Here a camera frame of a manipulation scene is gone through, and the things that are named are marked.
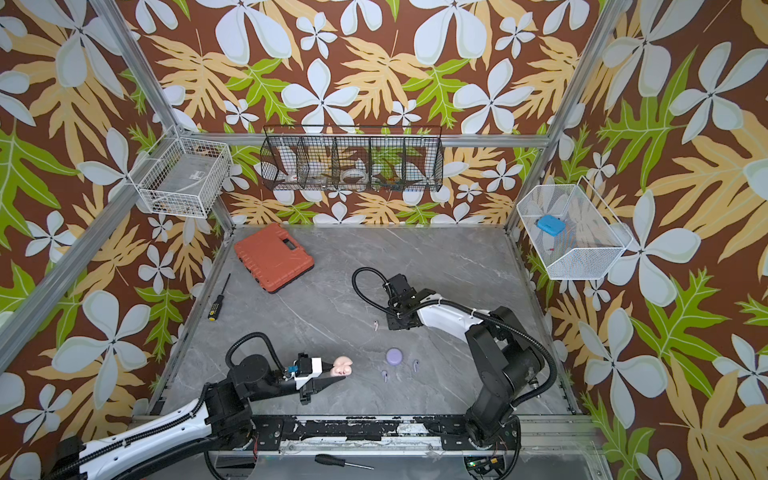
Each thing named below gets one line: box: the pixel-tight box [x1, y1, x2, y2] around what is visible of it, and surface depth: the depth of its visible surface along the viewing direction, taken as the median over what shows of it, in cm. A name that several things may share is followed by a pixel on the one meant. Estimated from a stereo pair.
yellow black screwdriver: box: [207, 273, 231, 322], surface depth 97 cm
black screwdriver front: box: [314, 454, 375, 470], surface depth 72 cm
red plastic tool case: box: [234, 224, 315, 294], surface depth 106 cm
